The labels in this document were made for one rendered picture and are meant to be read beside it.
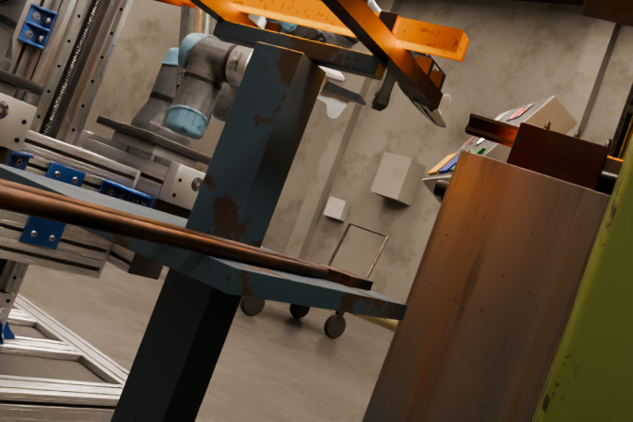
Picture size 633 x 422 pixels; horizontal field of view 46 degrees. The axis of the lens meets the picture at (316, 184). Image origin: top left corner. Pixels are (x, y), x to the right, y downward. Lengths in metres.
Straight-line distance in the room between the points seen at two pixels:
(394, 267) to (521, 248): 10.08
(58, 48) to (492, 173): 1.08
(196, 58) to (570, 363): 0.92
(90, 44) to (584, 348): 1.37
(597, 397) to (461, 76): 10.81
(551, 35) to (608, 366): 10.47
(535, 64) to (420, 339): 10.10
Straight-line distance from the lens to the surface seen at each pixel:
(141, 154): 1.81
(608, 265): 0.74
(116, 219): 0.46
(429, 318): 1.01
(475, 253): 1.01
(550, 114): 1.71
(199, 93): 1.40
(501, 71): 11.21
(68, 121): 1.81
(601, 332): 0.74
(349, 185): 11.87
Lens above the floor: 0.74
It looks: 3 degrees up
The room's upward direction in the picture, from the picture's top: 21 degrees clockwise
